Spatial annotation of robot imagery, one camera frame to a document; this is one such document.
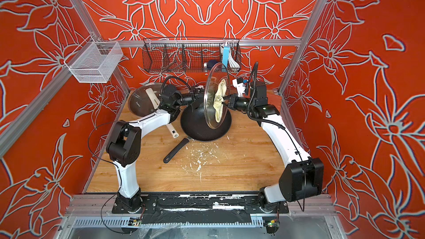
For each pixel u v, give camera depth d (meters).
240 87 0.70
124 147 0.51
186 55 1.00
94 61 0.92
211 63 0.99
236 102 0.67
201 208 0.73
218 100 0.70
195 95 0.71
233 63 0.92
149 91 1.00
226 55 0.85
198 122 0.99
